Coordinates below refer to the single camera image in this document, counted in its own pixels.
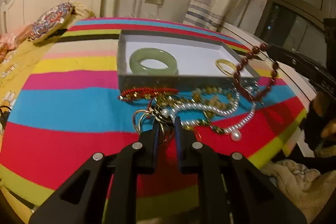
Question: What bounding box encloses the green jade bangle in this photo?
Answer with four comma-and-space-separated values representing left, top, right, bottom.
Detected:
129, 48, 178, 76

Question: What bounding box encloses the dark framed window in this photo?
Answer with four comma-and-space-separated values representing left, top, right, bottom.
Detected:
255, 0, 335, 65

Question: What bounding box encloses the person's hand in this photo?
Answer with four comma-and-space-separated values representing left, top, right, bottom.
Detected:
301, 92, 335, 151

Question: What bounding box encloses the yellow stone bead bracelet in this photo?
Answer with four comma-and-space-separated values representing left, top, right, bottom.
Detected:
157, 86, 240, 135

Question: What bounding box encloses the round patterned cushion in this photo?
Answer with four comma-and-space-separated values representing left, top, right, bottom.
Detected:
28, 2, 74, 44

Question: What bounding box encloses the gold bangle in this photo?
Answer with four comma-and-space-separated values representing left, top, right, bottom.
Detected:
215, 59, 236, 76

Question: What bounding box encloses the gold ring cluster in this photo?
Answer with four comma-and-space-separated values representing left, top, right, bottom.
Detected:
132, 106, 174, 144

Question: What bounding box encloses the white window sill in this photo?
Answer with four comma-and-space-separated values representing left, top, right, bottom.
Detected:
219, 21, 318, 109

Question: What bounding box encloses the dark red bead bracelet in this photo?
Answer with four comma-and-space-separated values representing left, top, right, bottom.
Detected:
232, 43, 280, 102

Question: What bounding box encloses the grey jewelry box tray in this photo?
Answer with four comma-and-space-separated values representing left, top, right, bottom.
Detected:
116, 29, 261, 93

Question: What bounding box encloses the yellow floral bedsheet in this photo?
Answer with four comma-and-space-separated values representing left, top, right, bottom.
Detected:
1, 36, 60, 136

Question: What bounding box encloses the white pearl necklace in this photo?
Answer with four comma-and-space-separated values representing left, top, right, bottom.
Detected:
161, 87, 257, 142

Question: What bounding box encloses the red cord bracelet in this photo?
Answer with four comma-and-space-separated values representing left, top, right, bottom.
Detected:
118, 87, 180, 102

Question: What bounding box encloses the beige pillow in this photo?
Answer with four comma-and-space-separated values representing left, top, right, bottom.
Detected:
72, 2, 96, 20

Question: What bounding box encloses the black cable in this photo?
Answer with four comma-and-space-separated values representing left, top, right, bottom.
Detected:
0, 105, 13, 135

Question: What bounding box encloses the pink folded quilt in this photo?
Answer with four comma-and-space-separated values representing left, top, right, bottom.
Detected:
0, 24, 33, 62

